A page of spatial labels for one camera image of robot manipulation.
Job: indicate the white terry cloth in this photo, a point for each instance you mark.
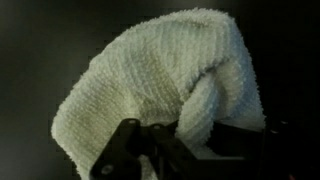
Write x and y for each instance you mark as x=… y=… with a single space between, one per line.
x=160 y=73

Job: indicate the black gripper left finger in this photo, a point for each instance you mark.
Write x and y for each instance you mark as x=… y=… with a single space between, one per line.
x=120 y=150

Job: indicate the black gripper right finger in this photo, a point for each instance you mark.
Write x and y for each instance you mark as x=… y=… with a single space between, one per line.
x=173 y=156

